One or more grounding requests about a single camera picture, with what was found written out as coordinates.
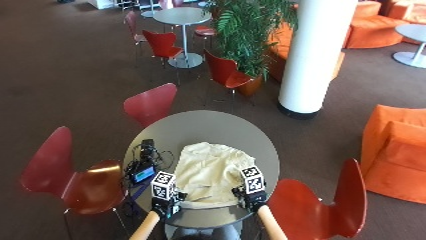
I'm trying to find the person's right hand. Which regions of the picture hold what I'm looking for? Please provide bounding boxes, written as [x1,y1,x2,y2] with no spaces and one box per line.
[231,186,271,213]

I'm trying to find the person's left hand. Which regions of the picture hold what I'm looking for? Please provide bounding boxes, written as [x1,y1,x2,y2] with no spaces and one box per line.
[150,190,188,221]

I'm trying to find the white marker cube right glove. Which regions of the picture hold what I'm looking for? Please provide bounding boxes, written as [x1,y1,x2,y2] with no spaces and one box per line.
[239,165,268,196]

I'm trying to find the white marker cube glove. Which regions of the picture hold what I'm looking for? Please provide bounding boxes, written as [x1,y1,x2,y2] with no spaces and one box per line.
[239,165,268,196]
[150,170,179,201]

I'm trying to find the white marker cube left glove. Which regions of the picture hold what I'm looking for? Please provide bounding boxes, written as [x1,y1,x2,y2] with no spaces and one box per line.
[150,170,179,201]

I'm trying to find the cream cloth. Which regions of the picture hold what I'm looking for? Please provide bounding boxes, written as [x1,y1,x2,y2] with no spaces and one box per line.
[174,141,257,210]

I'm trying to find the black device with blue screen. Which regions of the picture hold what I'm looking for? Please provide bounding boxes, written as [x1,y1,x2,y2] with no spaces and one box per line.
[130,162,158,185]

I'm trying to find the the person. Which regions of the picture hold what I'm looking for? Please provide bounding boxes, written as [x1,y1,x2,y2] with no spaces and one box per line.
[164,222,245,240]

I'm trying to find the glossy red wooden chair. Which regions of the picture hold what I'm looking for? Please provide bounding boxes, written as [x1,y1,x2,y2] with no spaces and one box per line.
[265,157,369,240]

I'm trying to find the dark red wooden chair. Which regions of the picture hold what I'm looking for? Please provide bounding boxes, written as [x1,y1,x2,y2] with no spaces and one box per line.
[19,125,131,238]

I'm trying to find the red chair with rounded back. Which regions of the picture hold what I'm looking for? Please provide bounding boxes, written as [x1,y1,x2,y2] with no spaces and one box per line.
[123,82,179,128]

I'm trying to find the orange plant pot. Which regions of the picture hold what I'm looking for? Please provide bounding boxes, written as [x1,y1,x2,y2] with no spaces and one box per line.
[236,73,267,98]

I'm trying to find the red chair beside plant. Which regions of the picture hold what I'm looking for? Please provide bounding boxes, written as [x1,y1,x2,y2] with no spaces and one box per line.
[203,49,256,107]

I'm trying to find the orange armchair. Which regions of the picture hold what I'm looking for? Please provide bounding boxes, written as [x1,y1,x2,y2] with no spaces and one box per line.
[360,103,426,205]

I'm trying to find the orange sofa behind pillar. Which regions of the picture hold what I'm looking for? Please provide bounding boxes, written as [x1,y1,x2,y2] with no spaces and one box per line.
[265,21,348,84]

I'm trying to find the white round pillar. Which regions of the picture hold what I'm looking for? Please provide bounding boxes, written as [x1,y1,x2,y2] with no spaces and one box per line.
[276,0,360,121]

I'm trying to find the bright red chair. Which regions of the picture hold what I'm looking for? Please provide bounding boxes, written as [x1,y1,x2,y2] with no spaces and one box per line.
[142,29,186,69]

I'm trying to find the green palm plant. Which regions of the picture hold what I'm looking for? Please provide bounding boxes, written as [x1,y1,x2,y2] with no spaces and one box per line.
[207,0,300,80]

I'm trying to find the red chair behind table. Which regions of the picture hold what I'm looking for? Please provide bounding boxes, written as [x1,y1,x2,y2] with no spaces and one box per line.
[194,25,219,52]

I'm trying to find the pale red chair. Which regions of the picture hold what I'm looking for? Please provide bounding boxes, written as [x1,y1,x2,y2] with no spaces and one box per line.
[123,10,150,65]

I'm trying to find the small grey round table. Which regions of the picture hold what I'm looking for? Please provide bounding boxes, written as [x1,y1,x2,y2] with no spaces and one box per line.
[140,0,158,20]

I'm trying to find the orange curved sofa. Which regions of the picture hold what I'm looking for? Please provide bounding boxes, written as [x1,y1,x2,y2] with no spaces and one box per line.
[343,0,411,50]

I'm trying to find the white cabinet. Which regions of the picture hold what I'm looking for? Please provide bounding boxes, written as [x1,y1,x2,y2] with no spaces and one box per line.
[86,0,118,10]

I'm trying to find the grey round table white base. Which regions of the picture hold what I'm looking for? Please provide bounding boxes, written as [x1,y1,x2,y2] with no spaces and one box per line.
[392,23,426,70]

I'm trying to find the blue strap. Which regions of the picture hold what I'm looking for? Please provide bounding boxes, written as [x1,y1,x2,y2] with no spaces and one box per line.
[131,183,152,202]

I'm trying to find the black cables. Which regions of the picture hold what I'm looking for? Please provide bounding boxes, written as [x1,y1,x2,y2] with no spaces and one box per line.
[123,143,178,188]

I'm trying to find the black camera device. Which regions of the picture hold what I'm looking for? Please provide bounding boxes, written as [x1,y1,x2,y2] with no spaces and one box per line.
[139,138,158,162]

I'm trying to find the round grey pedestal table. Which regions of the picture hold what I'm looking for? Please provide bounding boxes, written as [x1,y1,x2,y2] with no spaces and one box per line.
[152,6,215,70]

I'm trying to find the orange sofa by wall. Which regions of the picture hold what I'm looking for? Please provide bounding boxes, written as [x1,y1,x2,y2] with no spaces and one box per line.
[385,0,426,45]

